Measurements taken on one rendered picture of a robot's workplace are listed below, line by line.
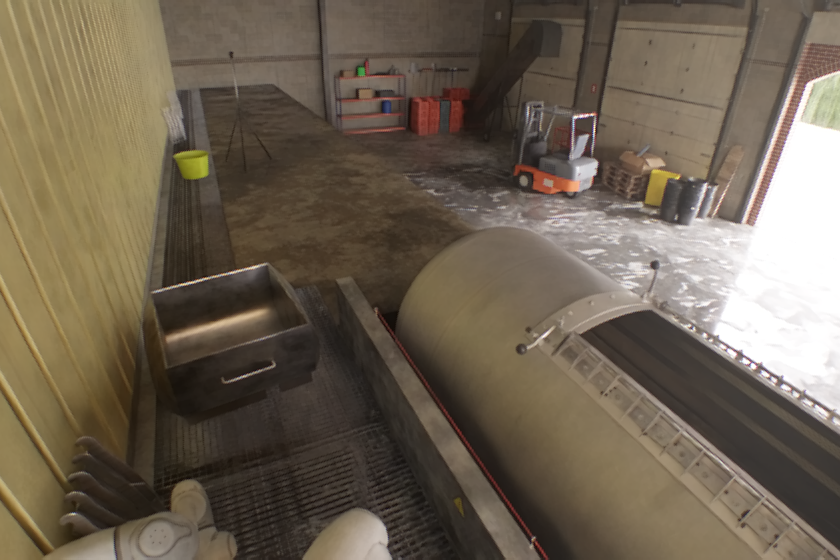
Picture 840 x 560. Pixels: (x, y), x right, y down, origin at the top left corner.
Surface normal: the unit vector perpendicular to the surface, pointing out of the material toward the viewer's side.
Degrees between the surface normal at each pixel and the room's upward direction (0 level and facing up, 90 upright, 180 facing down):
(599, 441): 43
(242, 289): 88
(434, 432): 0
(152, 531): 29
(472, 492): 4
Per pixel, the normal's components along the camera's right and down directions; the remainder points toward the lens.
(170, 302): 0.53, 0.44
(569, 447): -0.71, -0.37
